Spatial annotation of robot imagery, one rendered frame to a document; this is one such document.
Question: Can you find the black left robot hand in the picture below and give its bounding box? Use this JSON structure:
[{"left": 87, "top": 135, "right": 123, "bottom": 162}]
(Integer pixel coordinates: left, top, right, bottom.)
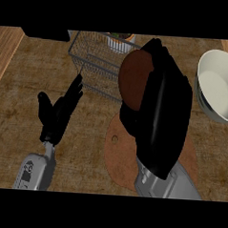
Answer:
[{"left": 33, "top": 72, "right": 86, "bottom": 147}]

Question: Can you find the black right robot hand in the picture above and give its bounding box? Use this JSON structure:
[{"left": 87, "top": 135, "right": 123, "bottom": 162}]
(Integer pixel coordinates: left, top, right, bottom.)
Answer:
[{"left": 115, "top": 35, "right": 197, "bottom": 182}]

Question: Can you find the brown cupcake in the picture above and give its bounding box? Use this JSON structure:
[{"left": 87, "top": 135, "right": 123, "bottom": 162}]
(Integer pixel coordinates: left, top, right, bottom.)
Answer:
[{"left": 115, "top": 49, "right": 156, "bottom": 114}]

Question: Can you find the round brown cutting board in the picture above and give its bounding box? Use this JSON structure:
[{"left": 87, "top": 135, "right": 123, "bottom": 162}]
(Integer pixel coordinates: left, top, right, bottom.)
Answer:
[{"left": 101, "top": 110, "right": 204, "bottom": 197}]

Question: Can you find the white bowl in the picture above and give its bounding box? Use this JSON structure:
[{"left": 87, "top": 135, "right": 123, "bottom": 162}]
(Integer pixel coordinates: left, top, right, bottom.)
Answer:
[{"left": 192, "top": 48, "right": 228, "bottom": 125}]

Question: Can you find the black appliance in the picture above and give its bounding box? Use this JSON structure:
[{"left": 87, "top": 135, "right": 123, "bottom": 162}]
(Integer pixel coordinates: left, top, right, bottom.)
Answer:
[{"left": 20, "top": 26, "right": 73, "bottom": 44}]

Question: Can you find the white potted plant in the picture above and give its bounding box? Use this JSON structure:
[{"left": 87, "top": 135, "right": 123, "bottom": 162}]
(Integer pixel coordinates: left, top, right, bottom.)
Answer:
[{"left": 104, "top": 31, "right": 137, "bottom": 55}]

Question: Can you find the grey wire tiered basket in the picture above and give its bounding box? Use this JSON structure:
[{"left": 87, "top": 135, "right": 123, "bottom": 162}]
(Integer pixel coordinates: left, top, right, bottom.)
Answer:
[{"left": 64, "top": 29, "right": 145, "bottom": 106}]

